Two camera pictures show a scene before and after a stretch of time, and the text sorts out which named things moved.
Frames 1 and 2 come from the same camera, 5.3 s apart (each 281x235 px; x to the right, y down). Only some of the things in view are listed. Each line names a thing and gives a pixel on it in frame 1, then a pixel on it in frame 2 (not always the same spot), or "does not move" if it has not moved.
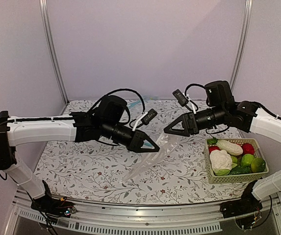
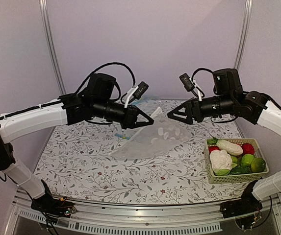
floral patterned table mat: (98, 172) does not move
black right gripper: (190, 126) → (192, 109)
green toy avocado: (258, 165) does not move
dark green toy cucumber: (239, 170) does not move
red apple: (248, 148) does not move
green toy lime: (246, 160) does not move
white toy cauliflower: (221, 162) does not move
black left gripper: (137, 141) → (130, 120)
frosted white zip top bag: (169, 143) → (162, 136)
